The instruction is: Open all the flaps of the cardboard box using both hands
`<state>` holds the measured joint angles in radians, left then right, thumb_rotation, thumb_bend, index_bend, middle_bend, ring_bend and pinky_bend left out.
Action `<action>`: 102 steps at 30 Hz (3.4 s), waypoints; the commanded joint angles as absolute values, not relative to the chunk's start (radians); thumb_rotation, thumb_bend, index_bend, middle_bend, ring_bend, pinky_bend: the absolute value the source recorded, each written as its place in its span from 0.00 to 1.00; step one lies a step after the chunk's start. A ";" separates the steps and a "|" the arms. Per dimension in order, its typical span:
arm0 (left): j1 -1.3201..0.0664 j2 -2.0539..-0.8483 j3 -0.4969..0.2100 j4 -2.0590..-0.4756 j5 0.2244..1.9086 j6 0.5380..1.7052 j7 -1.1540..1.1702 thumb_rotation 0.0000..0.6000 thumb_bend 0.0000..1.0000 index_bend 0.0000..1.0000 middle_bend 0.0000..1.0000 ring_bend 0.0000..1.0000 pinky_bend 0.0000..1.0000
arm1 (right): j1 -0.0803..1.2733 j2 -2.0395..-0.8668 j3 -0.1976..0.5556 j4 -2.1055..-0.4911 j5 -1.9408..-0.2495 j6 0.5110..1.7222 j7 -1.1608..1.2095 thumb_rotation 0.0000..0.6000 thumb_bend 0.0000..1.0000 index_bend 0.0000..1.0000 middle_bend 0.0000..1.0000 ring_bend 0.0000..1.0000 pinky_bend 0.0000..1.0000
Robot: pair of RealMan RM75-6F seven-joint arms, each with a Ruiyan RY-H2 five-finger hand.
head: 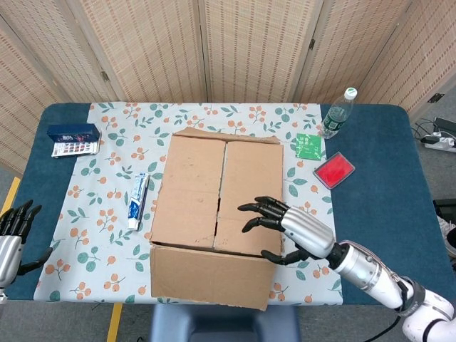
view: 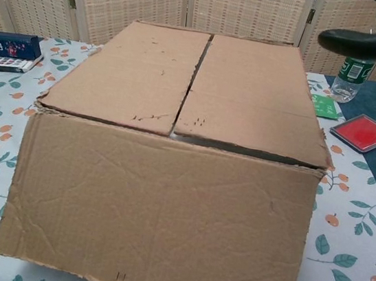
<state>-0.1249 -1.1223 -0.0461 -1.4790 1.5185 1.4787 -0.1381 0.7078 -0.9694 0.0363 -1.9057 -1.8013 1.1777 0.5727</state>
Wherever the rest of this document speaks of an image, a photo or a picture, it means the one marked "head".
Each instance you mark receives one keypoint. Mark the bamboo folding screen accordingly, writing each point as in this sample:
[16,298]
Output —
[249,42]

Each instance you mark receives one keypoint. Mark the grey sneaker shoe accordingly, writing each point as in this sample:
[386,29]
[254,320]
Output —
[449,228]

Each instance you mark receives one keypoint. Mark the red ink pad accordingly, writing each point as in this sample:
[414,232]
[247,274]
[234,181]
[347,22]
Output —
[334,170]

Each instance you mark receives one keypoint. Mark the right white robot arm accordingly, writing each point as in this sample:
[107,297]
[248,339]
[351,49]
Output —
[367,272]

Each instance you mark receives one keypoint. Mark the floral patterned tablecloth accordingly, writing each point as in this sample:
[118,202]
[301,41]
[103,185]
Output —
[107,178]

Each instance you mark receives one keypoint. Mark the blue white toothpaste tube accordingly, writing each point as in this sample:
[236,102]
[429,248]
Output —
[135,203]

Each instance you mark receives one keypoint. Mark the white watercolour paint palette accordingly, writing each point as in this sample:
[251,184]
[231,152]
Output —
[75,147]

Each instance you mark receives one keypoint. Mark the dark pen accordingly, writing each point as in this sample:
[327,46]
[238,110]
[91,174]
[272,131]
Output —
[144,197]

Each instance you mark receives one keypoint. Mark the black floor device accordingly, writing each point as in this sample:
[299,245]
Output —
[445,206]

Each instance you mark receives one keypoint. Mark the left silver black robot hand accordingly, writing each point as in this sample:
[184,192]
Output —
[7,253]

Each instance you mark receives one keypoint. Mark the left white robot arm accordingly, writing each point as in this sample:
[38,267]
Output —
[2,294]

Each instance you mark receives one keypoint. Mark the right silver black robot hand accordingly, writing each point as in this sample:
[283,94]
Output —
[308,233]

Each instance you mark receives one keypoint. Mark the clear plastic water bottle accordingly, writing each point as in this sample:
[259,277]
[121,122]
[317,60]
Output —
[335,119]

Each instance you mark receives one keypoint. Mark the dark blue rectangular box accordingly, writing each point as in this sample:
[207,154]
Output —
[73,131]

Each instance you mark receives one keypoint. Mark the brown cardboard box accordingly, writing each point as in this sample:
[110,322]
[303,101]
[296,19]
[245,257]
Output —
[192,199]

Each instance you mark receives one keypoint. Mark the white power strip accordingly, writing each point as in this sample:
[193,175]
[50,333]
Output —
[441,142]

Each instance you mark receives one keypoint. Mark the green paper packet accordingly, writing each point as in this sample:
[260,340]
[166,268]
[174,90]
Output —
[308,146]

